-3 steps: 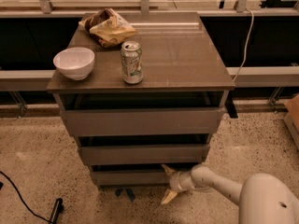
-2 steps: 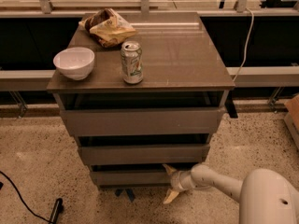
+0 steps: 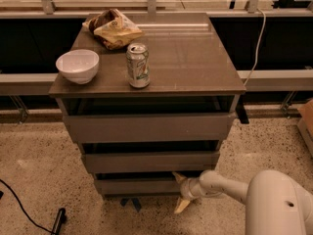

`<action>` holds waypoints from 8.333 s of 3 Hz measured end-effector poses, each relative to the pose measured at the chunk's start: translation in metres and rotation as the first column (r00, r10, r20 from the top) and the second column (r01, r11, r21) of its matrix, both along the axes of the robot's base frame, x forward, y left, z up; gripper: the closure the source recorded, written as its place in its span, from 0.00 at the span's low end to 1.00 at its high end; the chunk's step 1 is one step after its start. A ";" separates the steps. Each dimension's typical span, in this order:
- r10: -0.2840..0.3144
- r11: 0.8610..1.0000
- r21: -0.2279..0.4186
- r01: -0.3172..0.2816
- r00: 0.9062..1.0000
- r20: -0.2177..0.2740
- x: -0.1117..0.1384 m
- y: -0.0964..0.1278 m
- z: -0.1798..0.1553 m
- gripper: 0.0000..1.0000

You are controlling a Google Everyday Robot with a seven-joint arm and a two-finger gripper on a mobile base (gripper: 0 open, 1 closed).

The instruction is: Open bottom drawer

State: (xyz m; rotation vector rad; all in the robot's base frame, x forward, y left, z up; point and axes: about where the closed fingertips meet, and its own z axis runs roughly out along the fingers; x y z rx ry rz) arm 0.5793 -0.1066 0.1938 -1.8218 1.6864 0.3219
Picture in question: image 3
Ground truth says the grey drawer cabinet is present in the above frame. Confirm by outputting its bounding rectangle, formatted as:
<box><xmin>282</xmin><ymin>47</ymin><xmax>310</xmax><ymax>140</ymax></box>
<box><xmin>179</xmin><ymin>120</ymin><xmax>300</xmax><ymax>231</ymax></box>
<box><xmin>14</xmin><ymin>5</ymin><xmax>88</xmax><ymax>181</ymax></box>
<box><xmin>49</xmin><ymin>13</ymin><xmax>246</xmax><ymax>181</ymax></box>

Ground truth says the white cable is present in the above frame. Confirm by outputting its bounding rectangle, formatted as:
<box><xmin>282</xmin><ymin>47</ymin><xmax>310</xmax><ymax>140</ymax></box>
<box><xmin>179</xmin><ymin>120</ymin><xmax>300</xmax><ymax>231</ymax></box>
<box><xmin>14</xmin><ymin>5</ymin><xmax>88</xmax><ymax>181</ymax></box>
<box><xmin>242</xmin><ymin>7</ymin><xmax>267</xmax><ymax>87</ymax></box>

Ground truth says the yellow brown chip bag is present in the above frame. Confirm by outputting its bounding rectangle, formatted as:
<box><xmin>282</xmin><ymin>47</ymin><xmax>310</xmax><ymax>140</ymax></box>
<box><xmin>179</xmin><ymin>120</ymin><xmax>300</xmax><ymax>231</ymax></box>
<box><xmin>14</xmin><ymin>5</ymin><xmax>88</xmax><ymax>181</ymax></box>
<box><xmin>82</xmin><ymin>9</ymin><xmax>144</xmax><ymax>50</ymax></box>

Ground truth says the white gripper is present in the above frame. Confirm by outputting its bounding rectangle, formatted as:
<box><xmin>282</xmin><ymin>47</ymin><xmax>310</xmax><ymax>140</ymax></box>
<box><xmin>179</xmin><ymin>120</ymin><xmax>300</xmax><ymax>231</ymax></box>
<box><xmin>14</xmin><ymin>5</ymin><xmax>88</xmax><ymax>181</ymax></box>
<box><xmin>172</xmin><ymin>171</ymin><xmax>203</xmax><ymax>214</ymax></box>

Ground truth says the grey drawer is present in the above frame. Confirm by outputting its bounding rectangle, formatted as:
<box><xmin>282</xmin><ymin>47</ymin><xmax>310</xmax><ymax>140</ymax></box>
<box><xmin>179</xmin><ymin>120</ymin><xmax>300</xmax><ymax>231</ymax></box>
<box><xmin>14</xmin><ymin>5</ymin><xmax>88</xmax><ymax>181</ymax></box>
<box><xmin>94</xmin><ymin>178</ymin><xmax>180</xmax><ymax>195</ymax></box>
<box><xmin>64</xmin><ymin>114</ymin><xmax>235</xmax><ymax>143</ymax></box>
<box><xmin>82</xmin><ymin>151</ymin><xmax>220</xmax><ymax>173</ymax></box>

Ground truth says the cardboard box at right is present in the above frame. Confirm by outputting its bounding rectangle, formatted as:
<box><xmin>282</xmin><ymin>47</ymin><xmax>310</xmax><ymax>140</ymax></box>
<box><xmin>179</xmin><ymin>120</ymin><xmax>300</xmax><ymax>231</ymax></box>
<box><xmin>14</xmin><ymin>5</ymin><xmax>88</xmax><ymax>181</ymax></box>
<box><xmin>297</xmin><ymin>99</ymin><xmax>313</xmax><ymax>157</ymax></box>

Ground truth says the grey top drawer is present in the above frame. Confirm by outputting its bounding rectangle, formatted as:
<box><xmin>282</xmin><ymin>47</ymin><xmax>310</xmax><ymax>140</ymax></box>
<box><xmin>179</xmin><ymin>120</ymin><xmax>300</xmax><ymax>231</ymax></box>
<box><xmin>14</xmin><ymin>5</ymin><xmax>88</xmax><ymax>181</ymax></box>
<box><xmin>64</xmin><ymin>114</ymin><xmax>235</xmax><ymax>143</ymax></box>

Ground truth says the grey bottom drawer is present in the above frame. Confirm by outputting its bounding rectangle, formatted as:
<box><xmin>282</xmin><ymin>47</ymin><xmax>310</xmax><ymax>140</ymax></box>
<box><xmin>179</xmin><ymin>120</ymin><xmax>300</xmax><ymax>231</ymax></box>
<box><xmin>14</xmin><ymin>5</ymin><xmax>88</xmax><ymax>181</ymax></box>
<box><xmin>94</xmin><ymin>178</ymin><xmax>180</xmax><ymax>195</ymax></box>

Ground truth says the grey middle drawer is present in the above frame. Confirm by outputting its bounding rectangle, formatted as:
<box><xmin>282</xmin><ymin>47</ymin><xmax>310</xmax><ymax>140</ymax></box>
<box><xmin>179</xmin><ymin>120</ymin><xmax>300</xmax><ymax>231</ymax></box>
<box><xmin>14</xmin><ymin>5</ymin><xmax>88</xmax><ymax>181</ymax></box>
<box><xmin>82</xmin><ymin>151</ymin><xmax>220</xmax><ymax>173</ymax></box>

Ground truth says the black floor cable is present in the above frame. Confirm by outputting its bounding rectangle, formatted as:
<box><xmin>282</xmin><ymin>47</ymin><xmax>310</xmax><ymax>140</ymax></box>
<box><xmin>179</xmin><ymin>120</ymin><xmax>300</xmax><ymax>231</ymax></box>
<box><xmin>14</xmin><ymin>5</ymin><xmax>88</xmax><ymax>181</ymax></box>
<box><xmin>0</xmin><ymin>178</ymin><xmax>57</xmax><ymax>235</ymax></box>

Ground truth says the white bowl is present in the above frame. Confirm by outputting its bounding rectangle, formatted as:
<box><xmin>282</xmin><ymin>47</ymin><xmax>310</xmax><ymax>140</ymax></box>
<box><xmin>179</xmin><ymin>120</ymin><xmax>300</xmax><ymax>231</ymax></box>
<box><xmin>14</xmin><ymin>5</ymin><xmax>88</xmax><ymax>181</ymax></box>
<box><xmin>56</xmin><ymin>49</ymin><xmax>100</xmax><ymax>84</ymax></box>

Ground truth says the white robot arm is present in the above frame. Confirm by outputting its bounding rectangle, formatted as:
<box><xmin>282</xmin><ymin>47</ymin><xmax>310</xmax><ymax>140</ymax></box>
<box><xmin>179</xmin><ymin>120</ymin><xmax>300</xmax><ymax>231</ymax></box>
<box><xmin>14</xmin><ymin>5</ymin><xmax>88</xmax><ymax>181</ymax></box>
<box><xmin>174</xmin><ymin>170</ymin><xmax>313</xmax><ymax>235</ymax></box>

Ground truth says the green white soda can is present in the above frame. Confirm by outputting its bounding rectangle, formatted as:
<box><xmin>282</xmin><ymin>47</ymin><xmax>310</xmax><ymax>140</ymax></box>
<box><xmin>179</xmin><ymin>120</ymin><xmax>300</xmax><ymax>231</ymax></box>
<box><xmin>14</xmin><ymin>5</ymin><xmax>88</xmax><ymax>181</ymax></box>
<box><xmin>126</xmin><ymin>42</ymin><xmax>150</xmax><ymax>88</ymax></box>

